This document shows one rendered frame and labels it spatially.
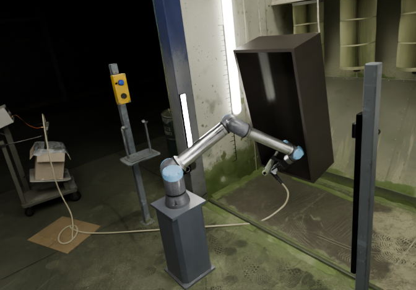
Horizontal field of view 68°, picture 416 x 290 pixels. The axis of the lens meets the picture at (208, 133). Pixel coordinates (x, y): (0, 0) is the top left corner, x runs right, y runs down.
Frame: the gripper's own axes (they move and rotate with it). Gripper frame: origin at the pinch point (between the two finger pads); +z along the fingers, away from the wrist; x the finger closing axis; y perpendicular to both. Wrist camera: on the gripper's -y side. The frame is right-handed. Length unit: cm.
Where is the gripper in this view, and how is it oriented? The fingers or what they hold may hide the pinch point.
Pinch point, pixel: (269, 170)
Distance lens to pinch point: 294.6
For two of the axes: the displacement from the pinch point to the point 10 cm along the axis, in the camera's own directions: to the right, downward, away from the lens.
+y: 6.8, 7.3, -0.4
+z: -6.0, 5.8, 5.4
